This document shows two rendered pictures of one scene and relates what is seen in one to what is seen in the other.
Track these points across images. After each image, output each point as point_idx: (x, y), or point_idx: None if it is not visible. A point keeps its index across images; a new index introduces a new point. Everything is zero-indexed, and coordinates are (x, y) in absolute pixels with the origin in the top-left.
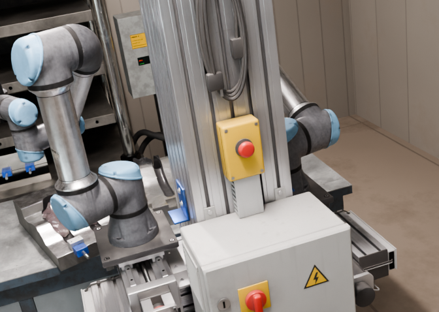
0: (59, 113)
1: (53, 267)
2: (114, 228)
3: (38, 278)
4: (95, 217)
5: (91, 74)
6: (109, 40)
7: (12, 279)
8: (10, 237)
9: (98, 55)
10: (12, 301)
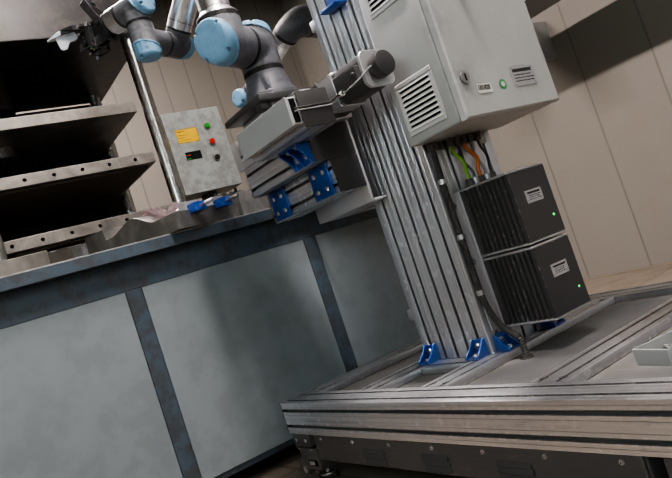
0: None
1: (166, 234)
2: (257, 82)
3: (150, 247)
4: (244, 42)
5: None
6: (159, 120)
7: (120, 246)
8: None
9: None
10: (117, 291)
